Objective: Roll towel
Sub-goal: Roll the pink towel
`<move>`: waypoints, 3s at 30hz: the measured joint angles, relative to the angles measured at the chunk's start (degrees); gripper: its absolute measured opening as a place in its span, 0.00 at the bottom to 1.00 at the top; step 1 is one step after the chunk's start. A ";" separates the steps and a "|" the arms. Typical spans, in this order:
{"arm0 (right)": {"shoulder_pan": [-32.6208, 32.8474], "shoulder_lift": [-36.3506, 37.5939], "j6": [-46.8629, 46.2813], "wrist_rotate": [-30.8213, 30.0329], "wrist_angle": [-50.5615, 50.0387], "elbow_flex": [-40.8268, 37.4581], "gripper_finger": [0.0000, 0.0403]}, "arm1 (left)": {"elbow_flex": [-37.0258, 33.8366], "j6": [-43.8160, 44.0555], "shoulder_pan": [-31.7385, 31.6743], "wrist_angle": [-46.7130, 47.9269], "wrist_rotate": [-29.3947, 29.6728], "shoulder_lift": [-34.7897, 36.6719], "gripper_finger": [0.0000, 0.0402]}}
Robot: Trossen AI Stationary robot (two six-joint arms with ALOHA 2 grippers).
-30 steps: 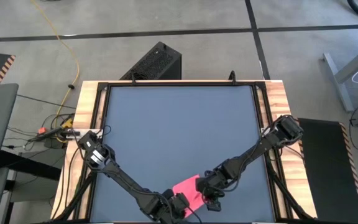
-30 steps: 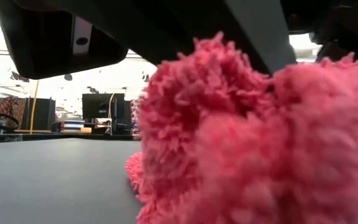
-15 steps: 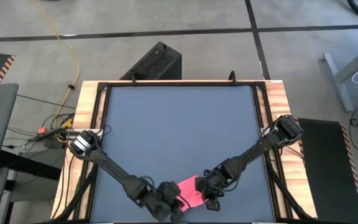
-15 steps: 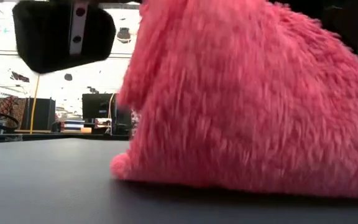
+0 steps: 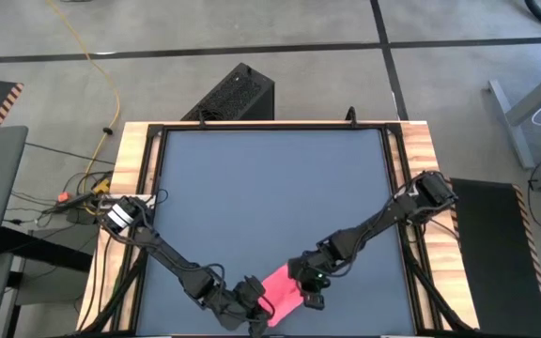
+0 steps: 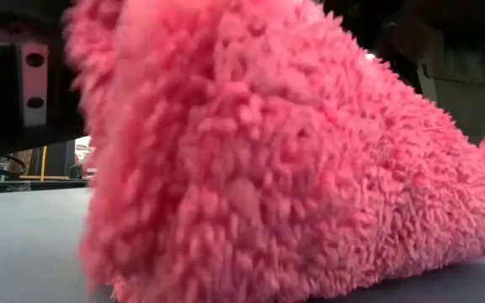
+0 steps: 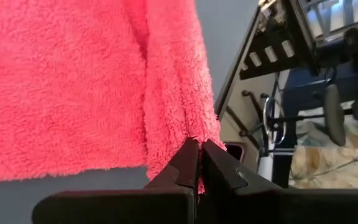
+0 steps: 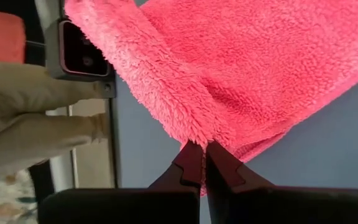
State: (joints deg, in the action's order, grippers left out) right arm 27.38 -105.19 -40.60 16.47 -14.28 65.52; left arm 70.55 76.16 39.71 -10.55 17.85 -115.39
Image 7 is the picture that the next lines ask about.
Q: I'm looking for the black metal table frame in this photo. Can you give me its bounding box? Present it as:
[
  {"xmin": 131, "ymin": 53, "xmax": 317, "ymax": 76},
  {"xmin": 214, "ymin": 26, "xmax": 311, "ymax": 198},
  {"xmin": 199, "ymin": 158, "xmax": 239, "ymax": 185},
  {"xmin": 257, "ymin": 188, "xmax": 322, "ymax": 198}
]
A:
[{"xmin": 213, "ymin": 0, "xmax": 318, "ymax": 118}]

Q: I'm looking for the pink terry towel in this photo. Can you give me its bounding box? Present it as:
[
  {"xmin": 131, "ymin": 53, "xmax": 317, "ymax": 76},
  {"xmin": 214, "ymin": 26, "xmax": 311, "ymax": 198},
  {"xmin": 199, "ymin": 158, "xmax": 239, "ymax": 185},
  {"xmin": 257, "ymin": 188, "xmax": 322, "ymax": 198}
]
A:
[{"xmin": 0, "ymin": 0, "xmax": 227, "ymax": 194}]

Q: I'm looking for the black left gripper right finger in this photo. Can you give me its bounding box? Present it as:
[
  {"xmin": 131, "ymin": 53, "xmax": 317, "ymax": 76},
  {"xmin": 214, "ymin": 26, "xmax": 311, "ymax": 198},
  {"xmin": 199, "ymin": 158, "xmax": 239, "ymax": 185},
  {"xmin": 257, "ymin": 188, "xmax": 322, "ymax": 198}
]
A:
[{"xmin": 197, "ymin": 139, "xmax": 358, "ymax": 224}]

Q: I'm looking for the wooden table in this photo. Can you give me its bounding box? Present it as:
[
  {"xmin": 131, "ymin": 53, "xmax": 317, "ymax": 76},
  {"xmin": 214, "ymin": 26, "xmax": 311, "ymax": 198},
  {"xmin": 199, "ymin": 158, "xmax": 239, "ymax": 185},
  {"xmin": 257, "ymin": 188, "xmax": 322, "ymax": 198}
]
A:
[{"xmin": 218, "ymin": 0, "xmax": 284, "ymax": 175}]

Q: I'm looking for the blue bin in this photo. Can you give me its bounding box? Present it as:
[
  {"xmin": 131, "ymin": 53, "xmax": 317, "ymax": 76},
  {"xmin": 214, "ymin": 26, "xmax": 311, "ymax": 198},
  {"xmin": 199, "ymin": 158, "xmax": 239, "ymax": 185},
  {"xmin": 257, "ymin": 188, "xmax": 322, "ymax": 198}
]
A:
[{"xmin": 281, "ymin": 60, "xmax": 358, "ymax": 110}]

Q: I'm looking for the blue-grey table mat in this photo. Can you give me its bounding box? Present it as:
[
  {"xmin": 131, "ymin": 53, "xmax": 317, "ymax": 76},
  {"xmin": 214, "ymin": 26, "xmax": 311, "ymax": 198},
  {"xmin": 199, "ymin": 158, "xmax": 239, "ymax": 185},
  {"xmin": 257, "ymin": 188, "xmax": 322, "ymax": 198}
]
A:
[{"xmin": 0, "ymin": 0, "xmax": 259, "ymax": 224}]

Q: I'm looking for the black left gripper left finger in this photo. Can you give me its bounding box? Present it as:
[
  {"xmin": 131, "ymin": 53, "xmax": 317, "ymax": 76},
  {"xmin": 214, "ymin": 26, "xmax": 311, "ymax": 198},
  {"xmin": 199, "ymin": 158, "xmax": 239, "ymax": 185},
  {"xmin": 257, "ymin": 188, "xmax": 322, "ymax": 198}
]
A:
[{"xmin": 32, "ymin": 139, "xmax": 201, "ymax": 224}]

